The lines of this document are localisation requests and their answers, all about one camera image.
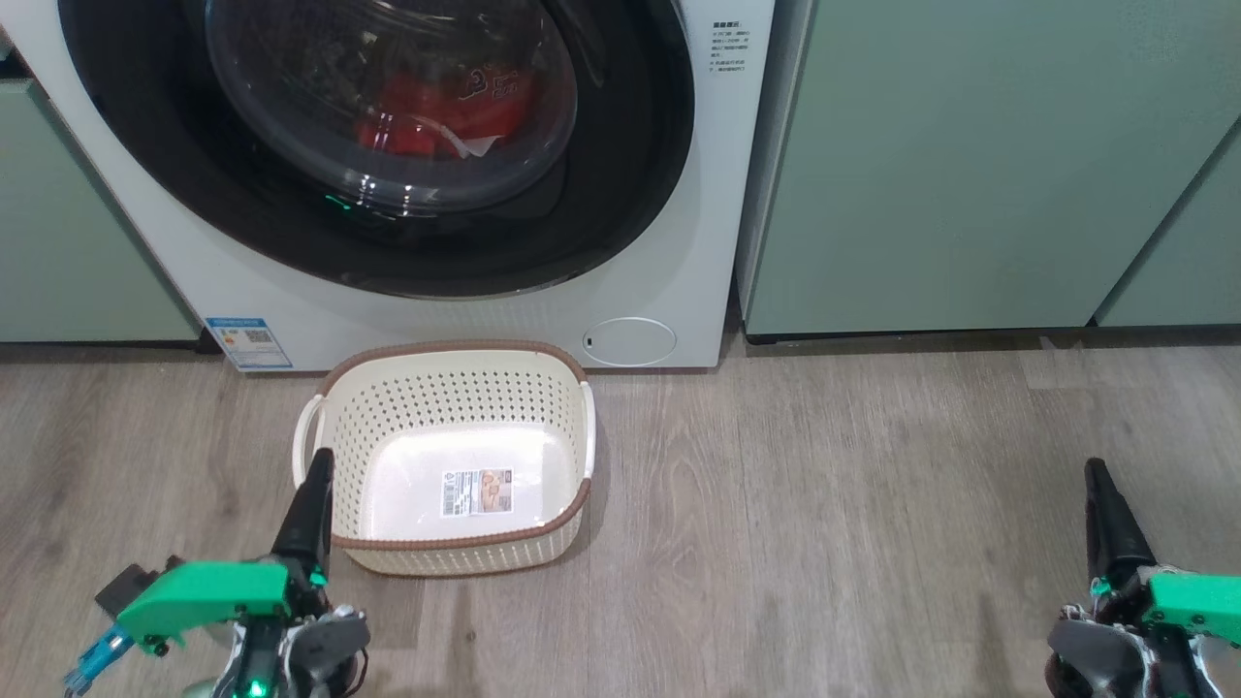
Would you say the round white filter cover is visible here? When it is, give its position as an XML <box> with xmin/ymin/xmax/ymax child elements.
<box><xmin>582</xmin><ymin>317</ymin><xmax>678</xmax><ymax>367</ymax></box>

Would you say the black round washing machine door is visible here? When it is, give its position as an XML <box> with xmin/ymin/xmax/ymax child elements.
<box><xmin>56</xmin><ymin>0</ymin><xmax>697</xmax><ymax>300</ymax></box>

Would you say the blue cable connector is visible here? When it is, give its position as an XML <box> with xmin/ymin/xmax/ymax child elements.
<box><xmin>63</xmin><ymin>625</ymin><xmax>134</xmax><ymax>695</ymax></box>

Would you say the blue energy label sticker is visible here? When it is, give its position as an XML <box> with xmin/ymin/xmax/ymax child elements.
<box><xmin>204</xmin><ymin>317</ymin><xmax>294</xmax><ymax>372</ymax></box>

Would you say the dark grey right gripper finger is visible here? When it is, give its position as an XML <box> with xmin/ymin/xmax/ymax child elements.
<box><xmin>1084</xmin><ymin>458</ymin><xmax>1157</xmax><ymax>594</ymax></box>

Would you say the paper label sticker with barcode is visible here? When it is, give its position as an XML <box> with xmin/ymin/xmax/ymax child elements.
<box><xmin>441</xmin><ymin>469</ymin><xmax>513</xmax><ymax>518</ymax></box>

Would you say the red and white garment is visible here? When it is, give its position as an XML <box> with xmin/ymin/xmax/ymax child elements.
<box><xmin>354</xmin><ymin>68</ymin><xmax>539</xmax><ymax>161</ymax></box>

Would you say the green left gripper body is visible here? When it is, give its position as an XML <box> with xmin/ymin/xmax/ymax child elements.
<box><xmin>116</xmin><ymin>560</ymin><xmax>369</xmax><ymax>698</ymax></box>

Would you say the pale green cabinet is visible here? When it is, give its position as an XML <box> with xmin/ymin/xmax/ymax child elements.
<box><xmin>734</xmin><ymin>0</ymin><xmax>1241</xmax><ymax>340</ymax></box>
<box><xmin>0</xmin><ymin>76</ymin><xmax>205</xmax><ymax>343</ymax></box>
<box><xmin>1096</xmin><ymin>126</ymin><xmax>1241</xmax><ymax>329</ymax></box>

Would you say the cream perforated laundry basket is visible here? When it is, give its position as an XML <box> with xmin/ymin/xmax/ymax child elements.
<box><xmin>291</xmin><ymin>339</ymin><xmax>597</xmax><ymax>580</ymax></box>

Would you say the white front-load washing machine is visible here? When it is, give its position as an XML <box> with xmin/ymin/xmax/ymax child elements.
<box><xmin>0</xmin><ymin>0</ymin><xmax>777</xmax><ymax>374</ymax></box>

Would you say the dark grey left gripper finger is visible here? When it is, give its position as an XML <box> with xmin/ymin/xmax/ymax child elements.
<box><xmin>271</xmin><ymin>448</ymin><xmax>335</xmax><ymax>587</ymax></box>

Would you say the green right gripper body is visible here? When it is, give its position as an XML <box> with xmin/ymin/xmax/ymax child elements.
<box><xmin>1045</xmin><ymin>572</ymin><xmax>1241</xmax><ymax>698</ymax></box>

